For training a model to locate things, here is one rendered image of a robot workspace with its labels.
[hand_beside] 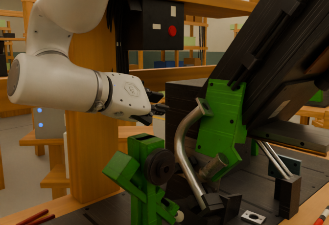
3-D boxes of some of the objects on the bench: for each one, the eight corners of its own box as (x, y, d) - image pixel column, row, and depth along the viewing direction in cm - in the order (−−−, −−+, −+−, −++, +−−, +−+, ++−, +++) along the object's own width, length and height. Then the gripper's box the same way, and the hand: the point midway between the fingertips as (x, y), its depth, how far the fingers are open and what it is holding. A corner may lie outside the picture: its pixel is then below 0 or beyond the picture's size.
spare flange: (240, 218, 77) (240, 216, 77) (246, 212, 80) (246, 210, 80) (260, 226, 74) (260, 223, 74) (266, 219, 77) (266, 216, 77)
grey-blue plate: (298, 205, 84) (302, 160, 82) (295, 207, 83) (299, 162, 80) (268, 193, 91) (271, 151, 89) (265, 195, 90) (268, 152, 87)
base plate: (347, 169, 114) (348, 164, 114) (106, 378, 42) (106, 367, 41) (253, 144, 145) (253, 140, 144) (20, 238, 72) (19, 231, 72)
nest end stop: (212, 216, 75) (224, 207, 72) (197, 219, 71) (210, 210, 69) (209, 212, 75) (222, 203, 73) (195, 215, 72) (208, 205, 69)
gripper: (79, 74, 63) (143, 88, 75) (95, 137, 54) (164, 142, 67) (96, 50, 59) (160, 69, 71) (116, 115, 50) (185, 123, 63)
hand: (156, 103), depth 68 cm, fingers open, 3 cm apart
